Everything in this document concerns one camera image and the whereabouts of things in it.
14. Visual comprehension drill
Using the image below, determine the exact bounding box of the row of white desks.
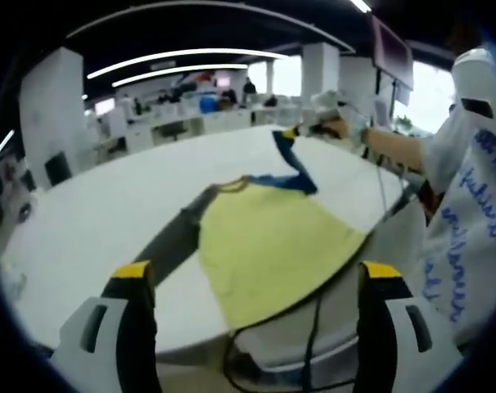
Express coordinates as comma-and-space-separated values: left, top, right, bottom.
83, 102, 302, 156

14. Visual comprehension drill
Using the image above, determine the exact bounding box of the grey cable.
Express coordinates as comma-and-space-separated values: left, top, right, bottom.
374, 157, 415, 224

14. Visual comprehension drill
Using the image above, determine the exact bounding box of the white shirt with blue writing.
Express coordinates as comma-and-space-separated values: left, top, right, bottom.
411, 102, 496, 349

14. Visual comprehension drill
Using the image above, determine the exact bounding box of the yellow blue grey garment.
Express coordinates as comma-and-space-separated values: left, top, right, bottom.
135, 129, 367, 331

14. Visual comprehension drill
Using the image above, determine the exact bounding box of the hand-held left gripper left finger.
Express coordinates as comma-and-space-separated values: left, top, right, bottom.
49, 261, 163, 393

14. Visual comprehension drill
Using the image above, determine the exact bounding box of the black office chair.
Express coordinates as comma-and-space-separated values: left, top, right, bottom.
156, 121, 188, 142

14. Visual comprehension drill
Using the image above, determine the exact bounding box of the long ceiling light strip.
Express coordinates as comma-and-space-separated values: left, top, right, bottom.
110, 63, 249, 89
86, 47, 290, 81

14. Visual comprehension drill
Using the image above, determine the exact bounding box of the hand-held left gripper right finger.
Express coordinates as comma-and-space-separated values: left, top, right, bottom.
355, 260, 465, 393

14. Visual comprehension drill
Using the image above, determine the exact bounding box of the black panel on pillar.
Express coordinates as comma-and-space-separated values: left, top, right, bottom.
43, 151, 74, 187

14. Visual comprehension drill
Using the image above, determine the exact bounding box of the wide white pillar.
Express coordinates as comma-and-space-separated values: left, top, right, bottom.
18, 47, 89, 189

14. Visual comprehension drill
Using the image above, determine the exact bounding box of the white chest-worn device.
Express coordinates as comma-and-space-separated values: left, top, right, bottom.
450, 47, 496, 120

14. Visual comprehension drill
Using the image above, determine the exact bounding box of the dark hanging display screen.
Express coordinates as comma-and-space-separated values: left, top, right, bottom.
370, 15, 415, 92

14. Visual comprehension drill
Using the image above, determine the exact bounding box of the person's right hand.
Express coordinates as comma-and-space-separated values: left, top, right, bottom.
313, 118, 352, 143

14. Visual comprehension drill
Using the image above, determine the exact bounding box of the narrow white pillar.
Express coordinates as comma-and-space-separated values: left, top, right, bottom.
300, 43, 341, 106

